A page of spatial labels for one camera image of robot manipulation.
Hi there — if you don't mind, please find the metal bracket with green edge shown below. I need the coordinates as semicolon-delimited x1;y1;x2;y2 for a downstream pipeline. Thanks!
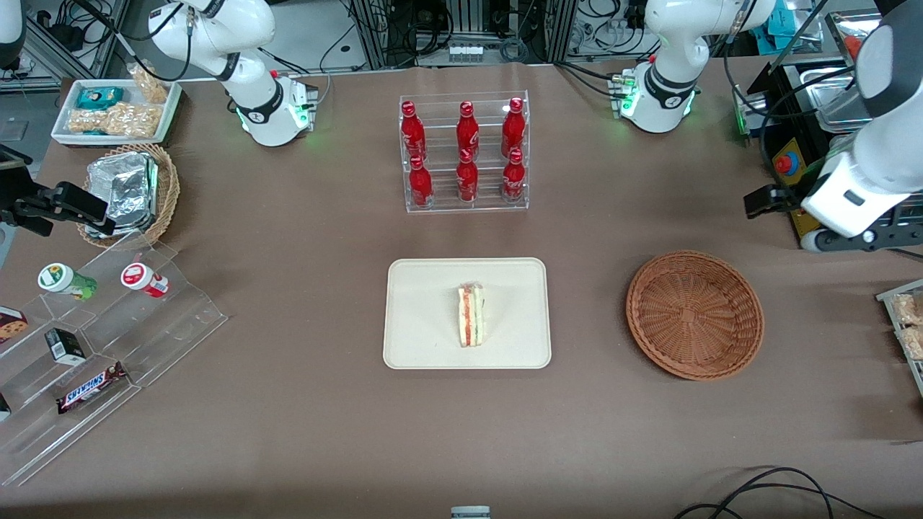
732;84;772;146

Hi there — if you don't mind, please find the large clear peanut bag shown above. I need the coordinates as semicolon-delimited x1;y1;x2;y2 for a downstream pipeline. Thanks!
67;102;161;139

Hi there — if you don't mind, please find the white rectangular snack tray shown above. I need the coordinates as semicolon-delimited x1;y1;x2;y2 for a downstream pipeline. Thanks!
50;78;182;147

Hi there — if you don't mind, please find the teal paper packet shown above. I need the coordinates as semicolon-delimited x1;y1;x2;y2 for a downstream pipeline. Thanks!
767;0;820;53

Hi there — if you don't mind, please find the red lidded drink cup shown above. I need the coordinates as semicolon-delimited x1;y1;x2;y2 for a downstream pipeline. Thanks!
120;262;170;298

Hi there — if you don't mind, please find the black floor cable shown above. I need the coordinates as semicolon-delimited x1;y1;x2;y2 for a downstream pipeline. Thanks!
673;467;889;519

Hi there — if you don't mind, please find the tan wicker basket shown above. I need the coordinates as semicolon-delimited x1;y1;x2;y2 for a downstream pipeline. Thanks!
76;143;181;249

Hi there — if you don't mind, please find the small black box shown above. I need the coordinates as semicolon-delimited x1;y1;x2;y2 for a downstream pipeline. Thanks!
45;328;87;366

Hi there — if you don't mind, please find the red emergency stop button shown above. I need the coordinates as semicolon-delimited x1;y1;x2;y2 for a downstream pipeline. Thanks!
773;141;803;175

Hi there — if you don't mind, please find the clear acrylic stepped stand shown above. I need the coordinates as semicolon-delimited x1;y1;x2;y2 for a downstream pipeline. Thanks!
0;232;229;487

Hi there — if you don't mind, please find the stainless steel pan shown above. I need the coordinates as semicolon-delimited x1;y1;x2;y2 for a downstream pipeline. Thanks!
797;65;879;135

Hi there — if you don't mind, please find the brown wicker basket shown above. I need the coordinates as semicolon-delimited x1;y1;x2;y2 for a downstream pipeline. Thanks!
626;250;765;381

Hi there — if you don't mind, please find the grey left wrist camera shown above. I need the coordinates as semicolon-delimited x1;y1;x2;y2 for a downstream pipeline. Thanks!
800;215;923;254

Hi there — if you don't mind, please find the brown cookie box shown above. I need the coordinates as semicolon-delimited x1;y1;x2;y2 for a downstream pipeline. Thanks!
0;306;30;345

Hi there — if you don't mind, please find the teal snack packet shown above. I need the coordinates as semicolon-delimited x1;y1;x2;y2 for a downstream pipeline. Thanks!
76;86;125;111

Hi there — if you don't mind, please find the silver foil pack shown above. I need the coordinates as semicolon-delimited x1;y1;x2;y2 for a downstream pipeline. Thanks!
81;205;159;243
87;152;159;216

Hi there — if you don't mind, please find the triangle sandwich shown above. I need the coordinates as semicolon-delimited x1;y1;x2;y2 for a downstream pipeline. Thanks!
457;283;487;349

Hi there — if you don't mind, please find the small clear peanut bag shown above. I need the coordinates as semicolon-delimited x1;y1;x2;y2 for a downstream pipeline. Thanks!
128;63;171;105

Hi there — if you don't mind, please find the cream plastic tray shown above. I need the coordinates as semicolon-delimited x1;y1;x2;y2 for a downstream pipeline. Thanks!
382;257;552;371

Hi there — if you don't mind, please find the red cola bottle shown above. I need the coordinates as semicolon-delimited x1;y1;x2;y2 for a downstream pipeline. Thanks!
456;148;479;204
409;156;434;210
400;101;428;161
501;97;526;158
502;148;526;204
456;101;480;156

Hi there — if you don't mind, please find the snickers chocolate bar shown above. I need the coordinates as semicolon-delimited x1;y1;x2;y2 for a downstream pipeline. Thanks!
56;362;128;415

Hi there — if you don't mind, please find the green lidded drink cup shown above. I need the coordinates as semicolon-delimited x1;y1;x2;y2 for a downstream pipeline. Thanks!
37;263;98;301

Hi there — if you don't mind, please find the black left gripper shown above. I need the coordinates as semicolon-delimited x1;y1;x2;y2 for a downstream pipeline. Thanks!
744;185;817;219

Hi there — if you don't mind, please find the clear acrylic bottle rack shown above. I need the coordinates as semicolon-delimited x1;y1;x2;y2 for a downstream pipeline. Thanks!
399;90;531;214

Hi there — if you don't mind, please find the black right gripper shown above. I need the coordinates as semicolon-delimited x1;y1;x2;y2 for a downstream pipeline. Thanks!
0;167;117;238

